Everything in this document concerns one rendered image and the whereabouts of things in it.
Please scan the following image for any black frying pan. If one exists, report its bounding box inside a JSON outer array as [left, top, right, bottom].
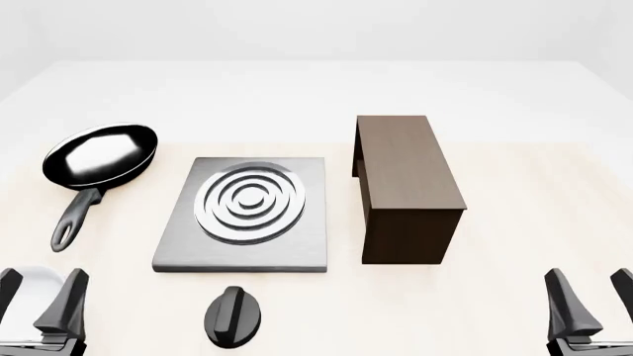
[[43, 122, 160, 254]]

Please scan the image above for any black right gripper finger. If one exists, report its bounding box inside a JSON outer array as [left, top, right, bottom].
[[544, 267, 605, 339], [608, 267, 633, 314]]

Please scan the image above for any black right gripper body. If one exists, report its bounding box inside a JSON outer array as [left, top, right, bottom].
[[545, 331, 633, 356]]

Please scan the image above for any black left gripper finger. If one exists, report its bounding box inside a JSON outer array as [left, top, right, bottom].
[[0, 267, 25, 316], [33, 267, 91, 341]]

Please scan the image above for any flat grey stove plate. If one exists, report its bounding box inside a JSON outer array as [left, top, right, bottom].
[[151, 156, 330, 275]]

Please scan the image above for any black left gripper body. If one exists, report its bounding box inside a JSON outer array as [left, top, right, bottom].
[[0, 330, 88, 356]]

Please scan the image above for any round black stove knob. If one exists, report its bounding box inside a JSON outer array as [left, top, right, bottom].
[[203, 285, 264, 349]]

